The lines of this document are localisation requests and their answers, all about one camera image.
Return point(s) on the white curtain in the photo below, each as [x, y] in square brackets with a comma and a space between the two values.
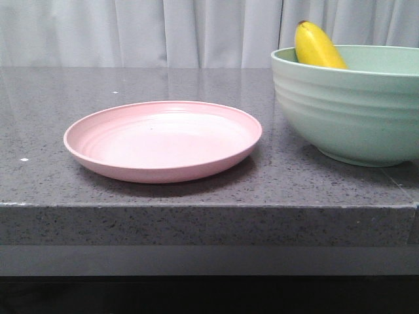
[188, 34]

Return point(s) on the pink plate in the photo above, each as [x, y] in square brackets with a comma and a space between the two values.
[163, 141]

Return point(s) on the green bowl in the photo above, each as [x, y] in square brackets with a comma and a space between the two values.
[366, 114]

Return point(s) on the yellow banana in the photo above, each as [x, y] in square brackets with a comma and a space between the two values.
[314, 47]

